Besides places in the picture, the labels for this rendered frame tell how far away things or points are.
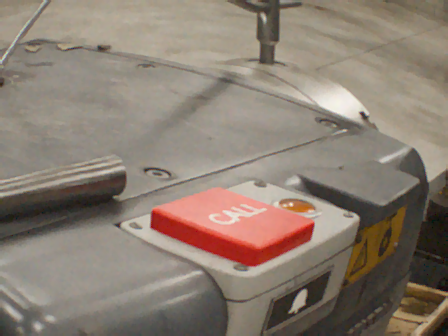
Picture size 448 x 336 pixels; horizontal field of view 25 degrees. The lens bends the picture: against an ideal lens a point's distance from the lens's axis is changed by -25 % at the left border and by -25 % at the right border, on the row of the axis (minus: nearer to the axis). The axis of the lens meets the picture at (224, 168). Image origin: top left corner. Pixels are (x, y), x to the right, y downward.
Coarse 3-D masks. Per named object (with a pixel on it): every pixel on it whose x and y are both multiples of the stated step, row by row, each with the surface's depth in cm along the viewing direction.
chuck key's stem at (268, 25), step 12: (264, 0) 108; (276, 0) 109; (264, 12) 109; (276, 12) 109; (264, 24) 109; (276, 24) 109; (264, 36) 109; (276, 36) 110; (264, 48) 110; (264, 60) 110
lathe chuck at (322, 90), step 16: (240, 64) 108; (256, 64) 109; (288, 64) 112; (288, 80) 106; (304, 80) 108; (320, 80) 110; (320, 96) 106; (336, 96) 109; (352, 96) 111; (336, 112) 105; (352, 112) 108; (368, 112) 111
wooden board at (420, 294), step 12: (408, 288) 152; (420, 288) 151; (408, 300) 151; (420, 300) 151; (432, 300) 149; (444, 300) 146; (396, 312) 146; (408, 312) 146; (420, 312) 146; (444, 312) 144; (396, 324) 141; (408, 324) 141; (420, 324) 142; (432, 324) 139
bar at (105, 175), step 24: (48, 168) 59; (72, 168) 60; (96, 168) 61; (120, 168) 63; (0, 192) 54; (24, 192) 56; (48, 192) 58; (72, 192) 59; (96, 192) 61; (120, 192) 63; (0, 216) 54
